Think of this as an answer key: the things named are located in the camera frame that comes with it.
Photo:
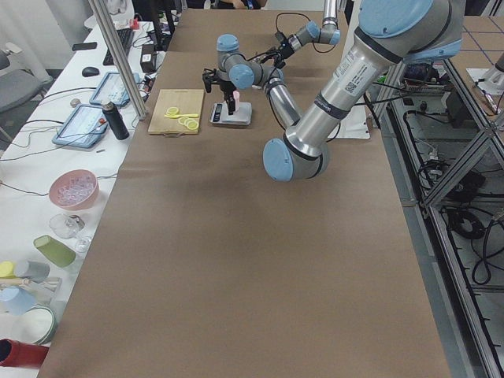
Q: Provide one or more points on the black water bottle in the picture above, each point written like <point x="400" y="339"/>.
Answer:
<point x="114" y="119"/>

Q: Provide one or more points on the teach pendant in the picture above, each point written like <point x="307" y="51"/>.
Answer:
<point x="85" y="127"/>
<point x="110" y="87"/>

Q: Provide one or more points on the lemon slice front pair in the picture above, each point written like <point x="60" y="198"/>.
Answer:
<point x="172" y="111"/>

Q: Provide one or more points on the green cup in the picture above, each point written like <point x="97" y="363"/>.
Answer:
<point x="55" y="251"/>

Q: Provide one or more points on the teach pendant far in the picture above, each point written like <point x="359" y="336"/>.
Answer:
<point x="110" y="87"/>

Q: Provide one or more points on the yellow cup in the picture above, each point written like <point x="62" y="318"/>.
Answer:
<point x="7" y="270"/>

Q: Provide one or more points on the yellow plastic knife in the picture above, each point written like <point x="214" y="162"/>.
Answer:
<point x="175" y="116"/>

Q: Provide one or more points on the teach pendant near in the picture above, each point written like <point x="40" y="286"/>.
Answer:
<point x="85" y="127"/>

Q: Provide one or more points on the black smartphone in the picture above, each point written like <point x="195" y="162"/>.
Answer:
<point x="84" y="46"/>

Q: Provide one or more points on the black computer mouse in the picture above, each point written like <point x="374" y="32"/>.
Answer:
<point x="90" y="71"/>

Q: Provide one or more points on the bamboo cutting board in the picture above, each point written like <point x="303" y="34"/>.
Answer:
<point x="187" y="100"/>

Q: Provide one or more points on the green rimmed white bowl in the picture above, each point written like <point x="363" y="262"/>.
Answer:
<point x="36" y="326"/>

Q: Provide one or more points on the light blue cup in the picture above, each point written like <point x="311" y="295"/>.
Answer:
<point x="17" y="300"/>

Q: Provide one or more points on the digital kitchen scale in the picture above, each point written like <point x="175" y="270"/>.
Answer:
<point x="240" y="117"/>

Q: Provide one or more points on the pink plastic cup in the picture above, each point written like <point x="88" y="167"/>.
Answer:
<point x="236" y="97"/>

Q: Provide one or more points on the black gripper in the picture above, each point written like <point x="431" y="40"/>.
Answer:
<point x="284" y="50"/>
<point x="227" y="88"/>

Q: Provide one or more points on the grey cup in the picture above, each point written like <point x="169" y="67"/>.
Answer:
<point x="33" y="270"/>

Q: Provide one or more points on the pink bowl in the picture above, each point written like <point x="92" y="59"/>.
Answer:
<point x="75" y="190"/>

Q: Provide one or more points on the red cylinder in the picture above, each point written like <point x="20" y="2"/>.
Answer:
<point x="22" y="355"/>

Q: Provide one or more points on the wine glass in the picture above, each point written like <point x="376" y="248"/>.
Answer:
<point x="70" y="227"/>

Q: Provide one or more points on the lemon slice top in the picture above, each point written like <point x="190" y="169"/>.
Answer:
<point x="192" y="125"/>

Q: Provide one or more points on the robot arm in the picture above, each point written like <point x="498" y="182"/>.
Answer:
<point x="388" y="33"/>
<point x="323" y="38"/>

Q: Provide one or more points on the lemon slice middle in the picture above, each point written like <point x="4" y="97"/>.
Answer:
<point x="183" y="120"/>

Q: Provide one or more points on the aluminium frame post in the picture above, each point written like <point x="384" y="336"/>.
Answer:
<point x="114" y="45"/>

